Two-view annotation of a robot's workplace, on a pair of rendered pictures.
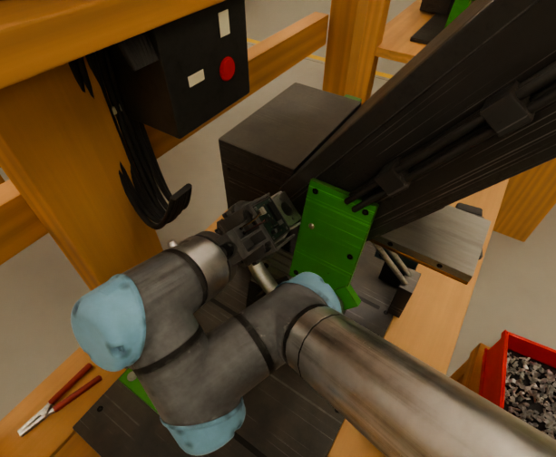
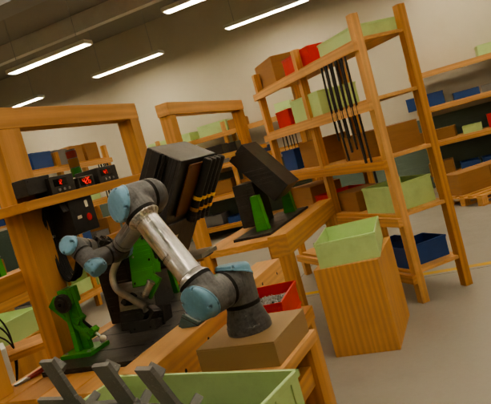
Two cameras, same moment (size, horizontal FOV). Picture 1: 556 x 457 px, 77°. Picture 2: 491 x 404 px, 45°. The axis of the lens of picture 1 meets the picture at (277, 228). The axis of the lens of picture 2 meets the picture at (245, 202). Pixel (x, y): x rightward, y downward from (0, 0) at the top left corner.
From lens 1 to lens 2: 2.18 m
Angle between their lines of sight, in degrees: 44
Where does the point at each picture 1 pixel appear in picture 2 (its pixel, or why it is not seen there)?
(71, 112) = (42, 233)
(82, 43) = (54, 201)
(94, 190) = (48, 262)
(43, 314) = not seen: outside the picture
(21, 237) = (19, 288)
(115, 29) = (60, 199)
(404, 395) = not seen: hidden behind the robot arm
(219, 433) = (99, 260)
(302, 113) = not seen: hidden behind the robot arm
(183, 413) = (89, 256)
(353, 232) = (146, 248)
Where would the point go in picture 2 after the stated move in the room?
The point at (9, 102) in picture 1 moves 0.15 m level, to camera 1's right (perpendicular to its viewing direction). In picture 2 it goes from (30, 227) to (66, 216)
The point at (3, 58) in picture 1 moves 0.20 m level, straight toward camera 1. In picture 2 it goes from (42, 202) to (69, 194)
